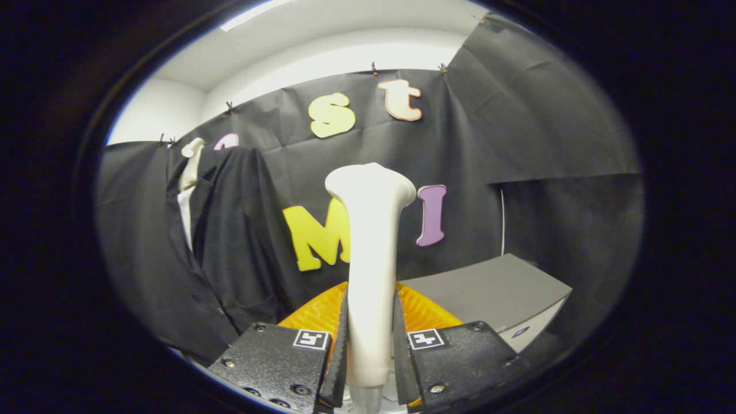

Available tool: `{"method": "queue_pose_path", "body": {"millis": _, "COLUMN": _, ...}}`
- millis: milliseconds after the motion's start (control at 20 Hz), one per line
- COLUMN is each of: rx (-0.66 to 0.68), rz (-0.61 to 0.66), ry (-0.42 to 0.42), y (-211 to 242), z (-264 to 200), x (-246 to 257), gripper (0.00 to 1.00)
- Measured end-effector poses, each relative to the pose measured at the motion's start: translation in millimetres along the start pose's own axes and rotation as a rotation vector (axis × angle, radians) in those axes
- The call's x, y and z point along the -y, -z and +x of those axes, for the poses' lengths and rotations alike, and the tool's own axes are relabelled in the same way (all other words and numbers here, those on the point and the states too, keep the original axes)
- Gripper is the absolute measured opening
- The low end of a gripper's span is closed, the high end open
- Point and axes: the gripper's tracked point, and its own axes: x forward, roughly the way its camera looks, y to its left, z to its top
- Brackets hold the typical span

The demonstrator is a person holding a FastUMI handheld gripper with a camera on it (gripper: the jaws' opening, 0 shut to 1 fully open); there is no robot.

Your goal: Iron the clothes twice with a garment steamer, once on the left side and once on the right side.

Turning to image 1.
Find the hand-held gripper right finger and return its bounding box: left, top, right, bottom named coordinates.
left=394, top=282, right=532, bottom=414

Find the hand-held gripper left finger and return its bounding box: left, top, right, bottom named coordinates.
left=207, top=281, right=350, bottom=414

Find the white garment steamer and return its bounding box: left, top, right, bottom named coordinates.
left=325, top=163, right=417, bottom=414

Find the black suit jacket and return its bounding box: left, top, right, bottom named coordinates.
left=166, top=147, right=288, bottom=364

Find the grey and white cabinet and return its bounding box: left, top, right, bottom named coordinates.
left=401, top=253, right=573, bottom=353

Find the black backdrop cloth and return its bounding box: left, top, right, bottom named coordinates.
left=97, top=14, right=645, bottom=369

